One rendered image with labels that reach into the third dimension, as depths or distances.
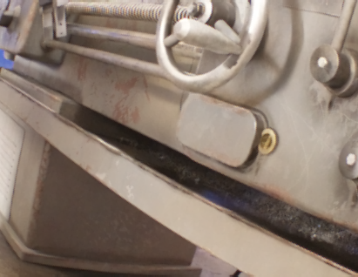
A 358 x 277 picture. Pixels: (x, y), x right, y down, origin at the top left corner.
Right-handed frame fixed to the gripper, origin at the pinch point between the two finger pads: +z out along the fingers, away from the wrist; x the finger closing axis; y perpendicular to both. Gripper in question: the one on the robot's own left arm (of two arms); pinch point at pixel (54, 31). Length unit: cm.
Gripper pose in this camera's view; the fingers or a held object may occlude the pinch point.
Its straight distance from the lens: 141.2
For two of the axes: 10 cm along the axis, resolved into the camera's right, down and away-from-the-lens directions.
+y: 8.7, -2.0, 4.5
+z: 1.3, 9.8, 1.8
